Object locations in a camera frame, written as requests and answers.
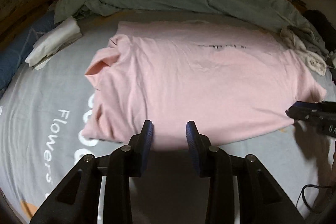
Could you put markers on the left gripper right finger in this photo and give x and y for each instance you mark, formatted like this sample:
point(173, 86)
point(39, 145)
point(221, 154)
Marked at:
point(238, 183)

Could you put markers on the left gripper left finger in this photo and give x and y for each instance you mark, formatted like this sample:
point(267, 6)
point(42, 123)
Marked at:
point(76, 198)

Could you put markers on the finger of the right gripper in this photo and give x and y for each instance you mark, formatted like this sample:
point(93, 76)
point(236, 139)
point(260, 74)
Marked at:
point(307, 105)
point(302, 113)

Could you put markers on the pink printed t-shirt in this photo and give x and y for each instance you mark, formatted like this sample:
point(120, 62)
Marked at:
point(235, 83)

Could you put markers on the right hand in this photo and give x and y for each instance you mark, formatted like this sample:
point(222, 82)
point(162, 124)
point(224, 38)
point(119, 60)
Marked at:
point(333, 168)

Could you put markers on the folded cream cloth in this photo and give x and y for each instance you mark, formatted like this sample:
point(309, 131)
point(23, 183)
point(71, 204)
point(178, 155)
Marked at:
point(311, 59)

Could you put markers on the black bag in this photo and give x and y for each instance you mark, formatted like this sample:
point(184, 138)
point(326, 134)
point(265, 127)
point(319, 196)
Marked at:
point(320, 22)

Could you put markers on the blue garment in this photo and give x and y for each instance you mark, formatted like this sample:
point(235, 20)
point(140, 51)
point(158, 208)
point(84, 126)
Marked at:
point(21, 47)

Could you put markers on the small white folded cloth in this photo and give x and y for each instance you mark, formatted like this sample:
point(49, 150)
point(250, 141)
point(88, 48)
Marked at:
point(53, 42)

